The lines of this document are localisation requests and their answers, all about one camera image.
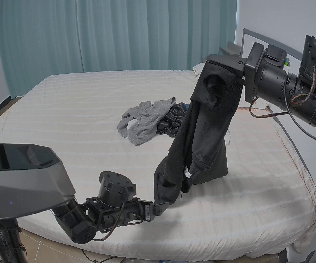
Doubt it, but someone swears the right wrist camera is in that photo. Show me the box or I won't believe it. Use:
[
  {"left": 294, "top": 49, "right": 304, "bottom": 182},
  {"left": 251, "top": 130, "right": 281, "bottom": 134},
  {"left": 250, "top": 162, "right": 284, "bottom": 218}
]
[{"left": 264, "top": 44, "right": 290, "bottom": 68}]

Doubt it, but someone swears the black T-shirt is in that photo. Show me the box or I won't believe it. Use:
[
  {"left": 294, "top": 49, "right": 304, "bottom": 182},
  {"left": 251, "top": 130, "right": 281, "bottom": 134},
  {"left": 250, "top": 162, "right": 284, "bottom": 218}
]
[{"left": 153, "top": 60, "right": 243, "bottom": 206}]

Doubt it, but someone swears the grey garment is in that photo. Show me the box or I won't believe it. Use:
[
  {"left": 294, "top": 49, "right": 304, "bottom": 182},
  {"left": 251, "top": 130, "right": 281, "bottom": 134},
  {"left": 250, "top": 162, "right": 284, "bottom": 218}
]
[{"left": 117, "top": 98, "right": 177, "bottom": 146}]

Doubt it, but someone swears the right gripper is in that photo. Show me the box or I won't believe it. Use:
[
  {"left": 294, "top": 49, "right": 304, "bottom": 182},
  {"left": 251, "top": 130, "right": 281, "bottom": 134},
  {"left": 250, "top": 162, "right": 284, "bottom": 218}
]
[{"left": 207, "top": 42, "right": 299, "bottom": 109}]

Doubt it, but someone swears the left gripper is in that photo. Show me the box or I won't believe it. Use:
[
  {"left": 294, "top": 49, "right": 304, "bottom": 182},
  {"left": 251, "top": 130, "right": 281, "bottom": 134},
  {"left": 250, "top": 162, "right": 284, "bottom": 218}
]
[{"left": 122, "top": 199, "right": 168, "bottom": 226}]

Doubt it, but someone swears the blue-green curtain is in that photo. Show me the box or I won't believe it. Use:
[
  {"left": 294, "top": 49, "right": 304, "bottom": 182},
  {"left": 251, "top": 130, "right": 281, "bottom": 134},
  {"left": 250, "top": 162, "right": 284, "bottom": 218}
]
[
  {"left": 0, "top": 0, "right": 77, "bottom": 98},
  {"left": 76, "top": 0, "right": 238, "bottom": 72}
]

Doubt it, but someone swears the white printed pillow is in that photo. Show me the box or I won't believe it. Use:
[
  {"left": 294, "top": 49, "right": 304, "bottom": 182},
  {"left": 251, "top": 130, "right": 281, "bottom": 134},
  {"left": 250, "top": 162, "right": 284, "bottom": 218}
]
[{"left": 193, "top": 64, "right": 269, "bottom": 114}]

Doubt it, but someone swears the black shiny garment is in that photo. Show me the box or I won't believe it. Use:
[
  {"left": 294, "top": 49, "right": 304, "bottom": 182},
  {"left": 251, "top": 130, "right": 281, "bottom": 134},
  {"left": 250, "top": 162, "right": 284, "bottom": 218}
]
[{"left": 156, "top": 102, "right": 192, "bottom": 138}]

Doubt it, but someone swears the bed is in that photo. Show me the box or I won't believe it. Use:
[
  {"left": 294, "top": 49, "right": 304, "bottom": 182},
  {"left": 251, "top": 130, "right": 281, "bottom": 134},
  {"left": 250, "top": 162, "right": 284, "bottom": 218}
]
[{"left": 0, "top": 28, "right": 316, "bottom": 260}]

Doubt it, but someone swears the black cable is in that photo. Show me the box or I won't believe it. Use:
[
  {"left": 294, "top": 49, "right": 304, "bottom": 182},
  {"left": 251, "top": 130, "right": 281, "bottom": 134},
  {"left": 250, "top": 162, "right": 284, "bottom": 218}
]
[
  {"left": 92, "top": 220, "right": 143, "bottom": 242},
  {"left": 249, "top": 98, "right": 290, "bottom": 119},
  {"left": 81, "top": 249, "right": 115, "bottom": 260}
]

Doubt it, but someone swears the grey bedside table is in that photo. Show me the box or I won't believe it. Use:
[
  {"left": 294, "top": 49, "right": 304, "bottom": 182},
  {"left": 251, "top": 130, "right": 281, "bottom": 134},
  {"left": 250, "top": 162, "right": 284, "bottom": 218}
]
[{"left": 219, "top": 41, "right": 242, "bottom": 57}]

